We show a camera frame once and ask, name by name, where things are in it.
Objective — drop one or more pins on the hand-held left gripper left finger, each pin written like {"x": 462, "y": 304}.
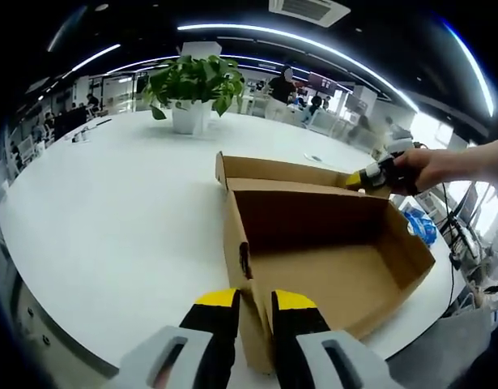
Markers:
{"x": 139, "y": 364}

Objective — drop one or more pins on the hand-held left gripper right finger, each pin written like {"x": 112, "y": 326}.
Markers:
{"x": 309, "y": 352}

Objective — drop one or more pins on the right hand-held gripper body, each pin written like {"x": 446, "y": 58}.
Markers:
{"x": 400, "y": 146}

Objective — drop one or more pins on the blue plastic tissue pack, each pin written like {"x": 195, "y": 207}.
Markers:
{"x": 420, "y": 225}

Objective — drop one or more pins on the brown cardboard shoe box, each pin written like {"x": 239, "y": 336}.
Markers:
{"x": 313, "y": 259}

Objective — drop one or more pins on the person's right hand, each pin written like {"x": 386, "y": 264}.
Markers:
{"x": 439, "y": 166}

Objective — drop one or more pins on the hanging display screen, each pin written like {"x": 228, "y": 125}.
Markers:
{"x": 323, "y": 82}

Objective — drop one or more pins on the grey mesh chair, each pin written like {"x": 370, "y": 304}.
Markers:
{"x": 435, "y": 352}

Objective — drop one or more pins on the ceiling air conditioner vent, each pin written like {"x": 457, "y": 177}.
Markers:
{"x": 309, "y": 10}

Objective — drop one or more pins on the potted green plant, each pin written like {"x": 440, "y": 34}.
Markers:
{"x": 192, "y": 81}

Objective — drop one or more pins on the curved ceiling light strip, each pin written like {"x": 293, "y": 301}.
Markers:
{"x": 232, "y": 26}

